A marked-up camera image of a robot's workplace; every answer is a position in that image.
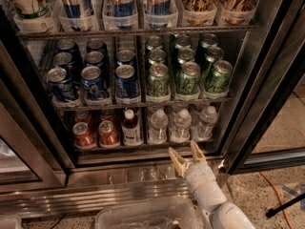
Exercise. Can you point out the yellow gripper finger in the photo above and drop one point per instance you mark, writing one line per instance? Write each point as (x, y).
(179, 162)
(198, 155)

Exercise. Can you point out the clear water bottle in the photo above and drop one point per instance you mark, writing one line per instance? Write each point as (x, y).
(158, 127)
(203, 123)
(180, 130)

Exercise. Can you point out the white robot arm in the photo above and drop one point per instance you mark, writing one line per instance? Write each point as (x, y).
(216, 211)

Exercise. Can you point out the brown tea bottle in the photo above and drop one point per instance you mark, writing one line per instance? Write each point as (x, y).
(131, 129)

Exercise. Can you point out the stainless steel fridge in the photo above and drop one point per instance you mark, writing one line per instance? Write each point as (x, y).
(268, 60)

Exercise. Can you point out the white patterned can top shelf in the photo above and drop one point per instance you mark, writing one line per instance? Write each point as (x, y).
(31, 9)

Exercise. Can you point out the clear plastic bin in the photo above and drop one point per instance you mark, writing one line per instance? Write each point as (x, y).
(154, 213)

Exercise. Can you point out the green soda can front middle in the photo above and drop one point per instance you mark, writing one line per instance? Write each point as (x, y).
(188, 79)

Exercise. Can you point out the green soda can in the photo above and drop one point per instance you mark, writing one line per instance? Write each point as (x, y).
(217, 81)
(182, 41)
(157, 56)
(213, 53)
(154, 42)
(185, 55)
(158, 80)
(206, 40)
(188, 79)

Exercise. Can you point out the green soda can front right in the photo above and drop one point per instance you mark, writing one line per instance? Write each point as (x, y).
(217, 81)

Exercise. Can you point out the orange soda can front right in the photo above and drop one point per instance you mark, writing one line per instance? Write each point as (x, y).
(108, 136)

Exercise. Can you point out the orange soda can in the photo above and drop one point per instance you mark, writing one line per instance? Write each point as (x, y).
(84, 138)
(107, 114)
(83, 116)
(108, 136)

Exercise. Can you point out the green soda can front left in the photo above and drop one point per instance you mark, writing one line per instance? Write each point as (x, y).
(158, 80)

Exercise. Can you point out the orange soda can back right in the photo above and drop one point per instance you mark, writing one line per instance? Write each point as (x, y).
(107, 114)

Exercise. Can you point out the black tripod leg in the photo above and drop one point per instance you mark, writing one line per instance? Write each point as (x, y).
(273, 211)

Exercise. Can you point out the blue soda can front right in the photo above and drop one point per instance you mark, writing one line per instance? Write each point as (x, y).
(126, 84)

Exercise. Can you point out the blue soda can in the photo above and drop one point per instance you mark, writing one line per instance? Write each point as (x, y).
(95, 58)
(65, 60)
(68, 45)
(125, 57)
(126, 84)
(97, 45)
(93, 82)
(61, 84)

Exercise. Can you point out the orange soda can front left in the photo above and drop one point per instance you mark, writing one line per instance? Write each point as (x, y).
(84, 138)

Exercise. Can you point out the green soda can middle centre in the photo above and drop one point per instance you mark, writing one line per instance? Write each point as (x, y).
(185, 55)

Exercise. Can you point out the green soda can middle right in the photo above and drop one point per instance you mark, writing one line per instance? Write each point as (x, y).
(213, 53)

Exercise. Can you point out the green soda can middle left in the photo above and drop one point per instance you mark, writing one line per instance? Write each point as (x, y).
(157, 56)

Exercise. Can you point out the orange soda can back left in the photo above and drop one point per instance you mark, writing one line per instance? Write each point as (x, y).
(83, 116)

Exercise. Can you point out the green soda can back centre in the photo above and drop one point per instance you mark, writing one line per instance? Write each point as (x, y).
(182, 41)

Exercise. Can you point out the green soda can back right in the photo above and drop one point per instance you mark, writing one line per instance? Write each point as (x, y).
(206, 40)

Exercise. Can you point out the blue soda can middle right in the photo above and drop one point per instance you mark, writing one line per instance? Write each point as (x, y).
(125, 57)

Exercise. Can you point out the green soda can back left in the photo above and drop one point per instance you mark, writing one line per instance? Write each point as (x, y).
(154, 42)

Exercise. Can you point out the blue soda can front middle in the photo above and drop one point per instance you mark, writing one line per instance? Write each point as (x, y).
(93, 82)

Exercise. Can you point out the blue soda can middle centre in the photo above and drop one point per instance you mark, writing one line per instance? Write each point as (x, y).
(95, 58)

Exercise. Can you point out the blue soda can front left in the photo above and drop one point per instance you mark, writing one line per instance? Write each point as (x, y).
(61, 84)

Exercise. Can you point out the blue soda can back centre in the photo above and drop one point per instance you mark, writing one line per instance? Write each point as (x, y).
(97, 45)

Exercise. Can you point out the blue soda can middle left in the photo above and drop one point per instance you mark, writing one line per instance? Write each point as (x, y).
(65, 60)

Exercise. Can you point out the blue soda can back left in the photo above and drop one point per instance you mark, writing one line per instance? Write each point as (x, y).
(68, 45)

